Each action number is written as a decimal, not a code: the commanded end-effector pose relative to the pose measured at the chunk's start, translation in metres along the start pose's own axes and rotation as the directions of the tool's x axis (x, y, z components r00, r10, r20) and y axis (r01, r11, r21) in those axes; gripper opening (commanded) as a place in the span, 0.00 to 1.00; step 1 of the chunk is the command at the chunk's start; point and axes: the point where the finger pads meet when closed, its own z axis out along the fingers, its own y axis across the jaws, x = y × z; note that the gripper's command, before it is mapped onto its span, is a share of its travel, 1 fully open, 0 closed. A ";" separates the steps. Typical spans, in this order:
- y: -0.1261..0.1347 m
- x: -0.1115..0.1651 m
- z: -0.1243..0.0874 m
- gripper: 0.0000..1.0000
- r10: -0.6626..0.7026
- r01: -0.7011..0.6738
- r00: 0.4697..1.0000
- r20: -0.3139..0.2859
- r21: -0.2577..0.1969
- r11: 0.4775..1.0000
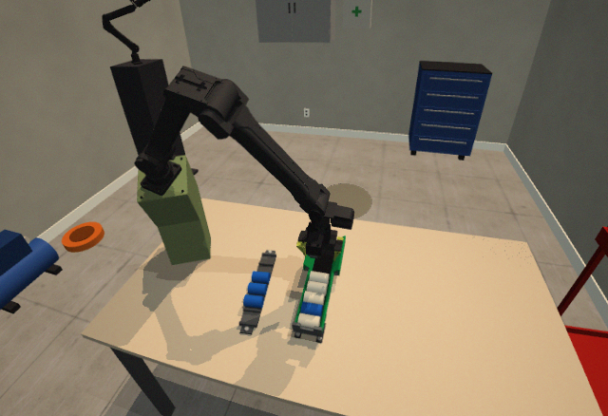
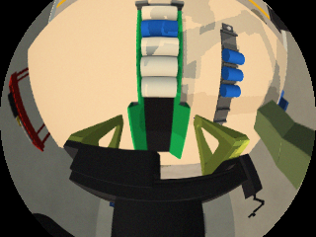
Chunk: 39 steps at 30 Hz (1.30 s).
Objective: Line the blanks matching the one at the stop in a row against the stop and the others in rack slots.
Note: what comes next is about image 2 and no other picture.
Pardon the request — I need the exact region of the blue plastic bar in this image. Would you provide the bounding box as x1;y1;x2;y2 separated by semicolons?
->
221;66;244;82
220;84;241;97
222;48;245;65
141;20;178;38

